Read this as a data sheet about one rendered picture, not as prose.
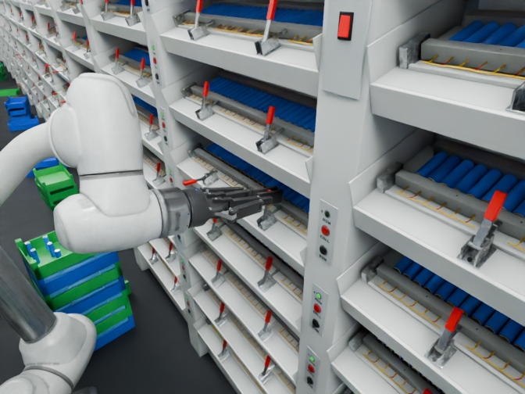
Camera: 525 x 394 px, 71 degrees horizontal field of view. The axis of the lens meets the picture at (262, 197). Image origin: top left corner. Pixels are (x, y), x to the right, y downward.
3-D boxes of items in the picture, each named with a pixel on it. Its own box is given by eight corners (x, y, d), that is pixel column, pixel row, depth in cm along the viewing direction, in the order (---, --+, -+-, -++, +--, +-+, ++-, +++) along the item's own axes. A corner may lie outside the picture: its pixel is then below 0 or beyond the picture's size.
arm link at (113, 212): (167, 246, 63) (158, 169, 62) (66, 268, 54) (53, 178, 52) (145, 239, 71) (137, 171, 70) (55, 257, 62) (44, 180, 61)
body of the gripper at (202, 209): (171, 217, 75) (212, 210, 80) (191, 237, 69) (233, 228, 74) (173, 183, 72) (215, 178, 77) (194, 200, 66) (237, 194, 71)
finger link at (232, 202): (211, 197, 73) (214, 200, 71) (259, 191, 79) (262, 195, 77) (209, 214, 74) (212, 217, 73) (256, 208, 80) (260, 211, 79)
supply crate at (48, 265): (37, 281, 135) (30, 263, 131) (21, 256, 147) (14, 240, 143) (116, 245, 153) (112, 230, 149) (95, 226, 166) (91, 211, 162)
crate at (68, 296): (50, 312, 143) (44, 297, 139) (33, 286, 155) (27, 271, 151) (123, 275, 161) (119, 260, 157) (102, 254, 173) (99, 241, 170)
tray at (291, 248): (308, 281, 77) (299, 252, 71) (181, 176, 119) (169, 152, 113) (373, 224, 83) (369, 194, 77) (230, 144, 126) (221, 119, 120)
